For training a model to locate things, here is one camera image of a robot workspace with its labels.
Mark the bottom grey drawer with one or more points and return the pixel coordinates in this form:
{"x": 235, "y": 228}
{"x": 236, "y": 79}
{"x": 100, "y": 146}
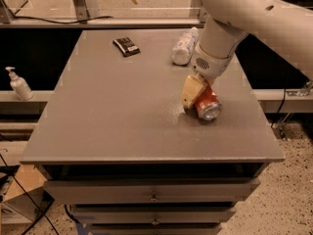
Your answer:
{"x": 162, "y": 229}

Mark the grey drawer cabinet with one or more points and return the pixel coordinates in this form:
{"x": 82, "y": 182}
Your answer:
{"x": 118, "y": 118}

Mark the clear plastic water bottle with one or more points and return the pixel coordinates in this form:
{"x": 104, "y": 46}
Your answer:
{"x": 183, "y": 49}

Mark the cardboard box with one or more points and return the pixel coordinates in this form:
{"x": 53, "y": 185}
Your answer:
{"x": 23, "y": 196}

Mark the middle grey drawer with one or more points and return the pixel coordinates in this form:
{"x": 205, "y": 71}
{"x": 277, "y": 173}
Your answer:
{"x": 152, "y": 214}

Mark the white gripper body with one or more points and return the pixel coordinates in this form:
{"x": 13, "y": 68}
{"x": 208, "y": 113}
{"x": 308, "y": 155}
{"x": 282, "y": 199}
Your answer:
{"x": 208, "y": 66}

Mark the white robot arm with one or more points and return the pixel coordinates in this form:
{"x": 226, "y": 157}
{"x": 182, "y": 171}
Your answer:
{"x": 285, "y": 28}

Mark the top grey drawer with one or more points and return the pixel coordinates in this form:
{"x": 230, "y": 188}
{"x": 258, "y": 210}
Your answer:
{"x": 95, "y": 192}

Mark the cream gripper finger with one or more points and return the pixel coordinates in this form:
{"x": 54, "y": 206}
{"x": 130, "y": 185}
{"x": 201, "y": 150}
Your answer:
{"x": 192, "y": 89}

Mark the left metal frame post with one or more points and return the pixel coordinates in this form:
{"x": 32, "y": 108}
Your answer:
{"x": 81, "y": 11}

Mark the grey drawer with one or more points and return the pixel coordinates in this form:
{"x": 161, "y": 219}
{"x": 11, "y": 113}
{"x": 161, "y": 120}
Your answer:
{"x": 152, "y": 214}
{"x": 95, "y": 192}
{"x": 162, "y": 229}

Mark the white pump dispenser bottle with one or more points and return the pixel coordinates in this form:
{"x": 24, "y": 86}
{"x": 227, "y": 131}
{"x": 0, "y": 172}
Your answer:
{"x": 19, "y": 85}

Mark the red coke can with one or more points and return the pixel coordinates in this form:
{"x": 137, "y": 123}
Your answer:
{"x": 207, "y": 105}

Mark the black snack packet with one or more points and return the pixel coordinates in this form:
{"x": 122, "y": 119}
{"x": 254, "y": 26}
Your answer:
{"x": 126, "y": 46}

